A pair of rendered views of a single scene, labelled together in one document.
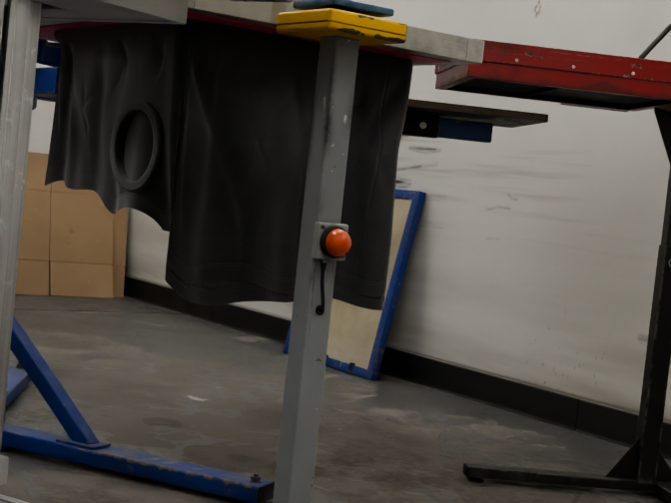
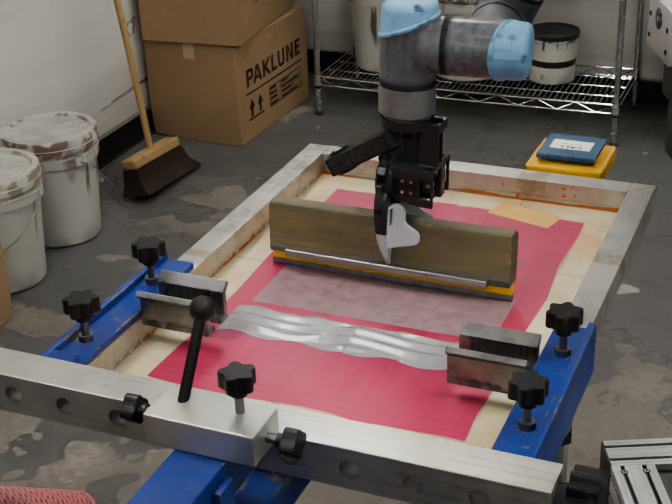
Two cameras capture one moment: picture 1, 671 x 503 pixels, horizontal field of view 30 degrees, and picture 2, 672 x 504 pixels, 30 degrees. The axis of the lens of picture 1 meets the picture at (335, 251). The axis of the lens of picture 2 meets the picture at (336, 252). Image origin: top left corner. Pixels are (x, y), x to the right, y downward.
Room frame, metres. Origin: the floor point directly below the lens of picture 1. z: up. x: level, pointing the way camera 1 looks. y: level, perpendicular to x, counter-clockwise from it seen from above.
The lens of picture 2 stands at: (3.08, 1.53, 1.77)
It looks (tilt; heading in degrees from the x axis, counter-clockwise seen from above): 26 degrees down; 239
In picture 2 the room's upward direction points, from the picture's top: 2 degrees counter-clockwise
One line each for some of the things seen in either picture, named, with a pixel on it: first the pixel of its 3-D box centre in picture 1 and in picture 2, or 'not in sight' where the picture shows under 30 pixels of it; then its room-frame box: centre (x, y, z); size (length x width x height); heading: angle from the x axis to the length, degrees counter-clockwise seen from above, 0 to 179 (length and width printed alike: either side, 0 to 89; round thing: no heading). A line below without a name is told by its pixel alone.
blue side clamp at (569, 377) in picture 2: not in sight; (544, 407); (2.27, 0.62, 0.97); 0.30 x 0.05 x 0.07; 36
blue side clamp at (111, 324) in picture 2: not in sight; (122, 326); (2.60, 0.17, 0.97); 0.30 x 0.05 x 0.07; 36
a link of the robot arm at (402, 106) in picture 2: not in sight; (407, 98); (2.20, 0.24, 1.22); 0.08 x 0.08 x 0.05
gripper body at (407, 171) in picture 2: not in sight; (411, 157); (2.20, 0.25, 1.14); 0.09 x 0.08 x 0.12; 126
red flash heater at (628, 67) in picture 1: (565, 78); not in sight; (3.24, -0.54, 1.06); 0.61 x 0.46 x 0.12; 96
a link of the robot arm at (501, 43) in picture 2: not in sight; (489, 44); (2.12, 0.31, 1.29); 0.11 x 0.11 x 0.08; 43
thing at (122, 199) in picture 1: (123, 126); not in sight; (2.09, 0.37, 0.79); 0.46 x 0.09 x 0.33; 36
